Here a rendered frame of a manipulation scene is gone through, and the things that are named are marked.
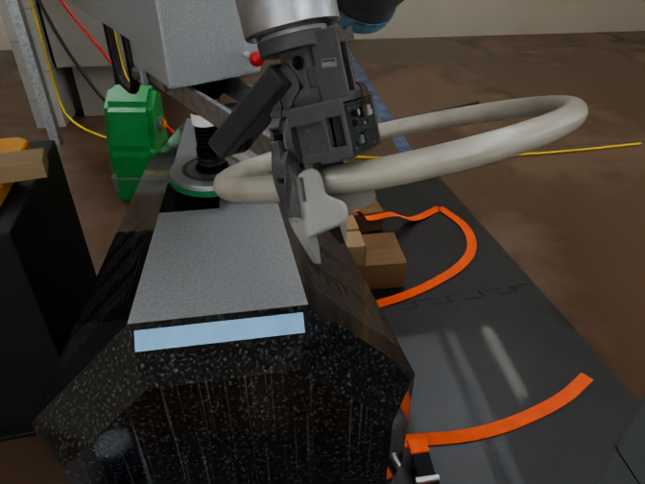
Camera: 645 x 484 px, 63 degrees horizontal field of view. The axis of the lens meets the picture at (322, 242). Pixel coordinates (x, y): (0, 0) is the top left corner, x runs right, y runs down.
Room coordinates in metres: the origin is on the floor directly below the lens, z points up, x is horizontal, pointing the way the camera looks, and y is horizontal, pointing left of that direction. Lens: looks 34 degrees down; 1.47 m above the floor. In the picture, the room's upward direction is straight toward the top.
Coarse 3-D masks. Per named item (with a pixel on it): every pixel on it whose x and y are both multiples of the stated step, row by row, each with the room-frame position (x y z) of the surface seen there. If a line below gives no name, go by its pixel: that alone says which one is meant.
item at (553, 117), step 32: (544, 96) 0.72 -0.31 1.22; (384, 128) 0.88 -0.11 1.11; (416, 128) 0.87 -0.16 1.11; (512, 128) 0.48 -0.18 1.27; (544, 128) 0.49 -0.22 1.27; (576, 128) 0.53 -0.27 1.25; (256, 160) 0.75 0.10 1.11; (384, 160) 0.45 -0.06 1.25; (416, 160) 0.44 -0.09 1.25; (448, 160) 0.44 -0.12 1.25; (480, 160) 0.45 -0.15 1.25; (224, 192) 0.54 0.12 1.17; (256, 192) 0.49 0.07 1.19; (352, 192) 0.45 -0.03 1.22
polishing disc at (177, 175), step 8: (184, 160) 1.25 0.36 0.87; (192, 160) 1.25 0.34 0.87; (232, 160) 1.25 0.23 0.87; (240, 160) 1.25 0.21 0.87; (176, 168) 1.21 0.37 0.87; (184, 168) 1.21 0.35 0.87; (192, 168) 1.21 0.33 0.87; (176, 176) 1.16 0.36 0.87; (184, 176) 1.16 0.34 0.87; (192, 176) 1.16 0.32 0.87; (200, 176) 1.16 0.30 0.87; (208, 176) 1.16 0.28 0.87; (176, 184) 1.14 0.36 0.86; (184, 184) 1.12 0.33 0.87; (192, 184) 1.12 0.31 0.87; (200, 184) 1.12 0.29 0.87; (208, 184) 1.12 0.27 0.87
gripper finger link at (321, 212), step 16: (304, 176) 0.44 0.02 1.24; (320, 176) 0.44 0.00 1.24; (304, 192) 0.44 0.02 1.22; (320, 192) 0.43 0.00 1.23; (304, 208) 0.43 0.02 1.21; (320, 208) 0.42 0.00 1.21; (336, 208) 0.42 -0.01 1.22; (304, 224) 0.42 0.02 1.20; (320, 224) 0.42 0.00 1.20; (336, 224) 0.41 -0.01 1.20; (304, 240) 0.42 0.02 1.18; (320, 256) 0.42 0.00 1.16
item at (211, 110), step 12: (132, 72) 1.33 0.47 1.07; (156, 84) 1.29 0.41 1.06; (228, 84) 1.21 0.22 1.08; (240, 84) 1.16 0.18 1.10; (180, 96) 1.16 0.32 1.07; (192, 96) 1.10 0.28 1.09; (204, 96) 1.06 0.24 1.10; (240, 96) 1.16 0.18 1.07; (192, 108) 1.11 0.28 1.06; (204, 108) 1.05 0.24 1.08; (216, 108) 1.00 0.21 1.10; (228, 108) 1.11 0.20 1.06; (216, 120) 1.01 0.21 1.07; (264, 132) 0.85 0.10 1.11; (252, 144) 0.88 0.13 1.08; (264, 144) 0.84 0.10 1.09
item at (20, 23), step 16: (16, 0) 3.29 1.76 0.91; (16, 16) 3.29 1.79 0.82; (48, 16) 3.38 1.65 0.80; (16, 32) 3.28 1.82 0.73; (32, 48) 3.30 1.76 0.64; (64, 48) 3.36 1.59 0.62; (32, 64) 3.29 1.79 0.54; (48, 64) 3.46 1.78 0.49; (32, 80) 3.28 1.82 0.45; (48, 96) 3.33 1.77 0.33; (48, 112) 3.29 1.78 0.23; (64, 112) 3.38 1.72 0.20; (48, 128) 3.28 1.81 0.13; (624, 144) 3.28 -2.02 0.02
